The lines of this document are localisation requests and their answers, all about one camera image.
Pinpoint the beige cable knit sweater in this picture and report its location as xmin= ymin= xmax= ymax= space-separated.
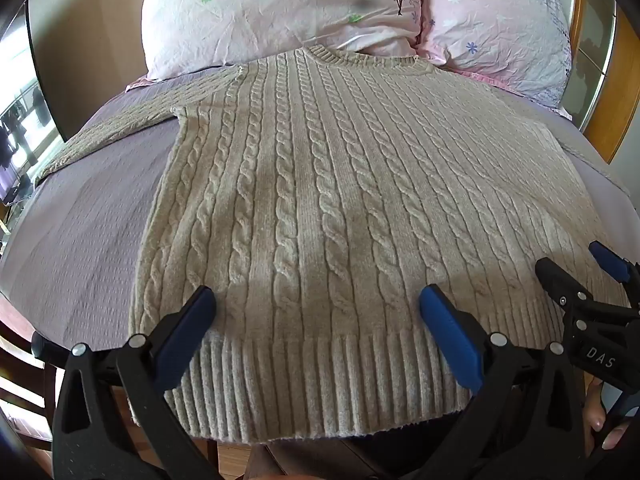
xmin=35 ymin=44 xmax=632 ymax=444

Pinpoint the wooden headboard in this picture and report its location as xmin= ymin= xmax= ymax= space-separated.
xmin=27 ymin=0 xmax=151 ymax=143

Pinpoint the purple bed sheet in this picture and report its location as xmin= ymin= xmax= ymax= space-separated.
xmin=0 ymin=71 xmax=640 ymax=356

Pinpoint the wooden slatted chair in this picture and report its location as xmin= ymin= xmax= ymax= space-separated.
xmin=0 ymin=317 xmax=63 ymax=443

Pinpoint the pink floral pillow with tree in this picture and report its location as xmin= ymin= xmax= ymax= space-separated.
xmin=141 ymin=0 xmax=426 ymax=82

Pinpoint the person's right hand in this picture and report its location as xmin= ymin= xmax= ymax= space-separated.
xmin=584 ymin=381 xmax=633 ymax=449

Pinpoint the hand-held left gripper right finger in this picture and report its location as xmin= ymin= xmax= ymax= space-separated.
xmin=415 ymin=284 xmax=587 ymax=480

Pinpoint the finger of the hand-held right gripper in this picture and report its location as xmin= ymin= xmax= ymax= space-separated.
xmin=534 ymin=257 xmax=594 ymax=312
xmin=588 ymin=240 xmax=640 ymax=306

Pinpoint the window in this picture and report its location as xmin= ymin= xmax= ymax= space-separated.
xmin=0 ymin=2 xmax=67 ymax=207

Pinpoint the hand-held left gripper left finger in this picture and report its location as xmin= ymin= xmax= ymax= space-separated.
xmin=52 ymin=285 xmax=221 ymax=480

